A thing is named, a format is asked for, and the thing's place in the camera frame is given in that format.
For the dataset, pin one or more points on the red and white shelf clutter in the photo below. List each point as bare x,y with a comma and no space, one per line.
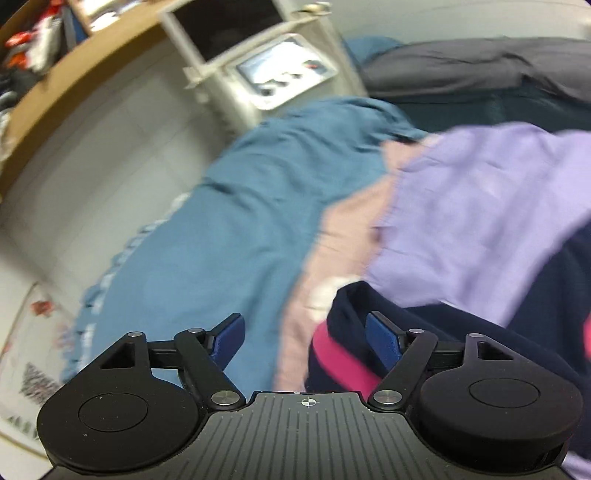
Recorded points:
37,41

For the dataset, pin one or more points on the grey duvet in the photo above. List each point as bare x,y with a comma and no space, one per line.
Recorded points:
461,64

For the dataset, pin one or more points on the white cabinet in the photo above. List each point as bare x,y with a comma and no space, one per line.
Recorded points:
277,60

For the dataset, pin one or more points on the navy and pink shirt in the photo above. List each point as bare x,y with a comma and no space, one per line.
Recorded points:
461,318

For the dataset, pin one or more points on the teal bed sheet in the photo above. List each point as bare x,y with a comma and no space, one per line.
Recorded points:
240,221

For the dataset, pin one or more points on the dark teal cloth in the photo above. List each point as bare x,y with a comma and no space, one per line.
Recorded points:
461,113

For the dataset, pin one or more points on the printed paper sheet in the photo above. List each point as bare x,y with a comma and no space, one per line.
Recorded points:
27,369

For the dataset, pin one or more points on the purple floral blanket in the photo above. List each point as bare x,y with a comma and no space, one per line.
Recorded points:
485,207

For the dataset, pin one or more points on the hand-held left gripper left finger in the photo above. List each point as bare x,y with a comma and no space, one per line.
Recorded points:
228,339

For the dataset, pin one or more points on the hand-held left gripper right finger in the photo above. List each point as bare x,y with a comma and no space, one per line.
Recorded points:
381,340

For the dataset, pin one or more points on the wooden shelf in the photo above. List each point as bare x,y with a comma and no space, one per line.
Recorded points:
69,78

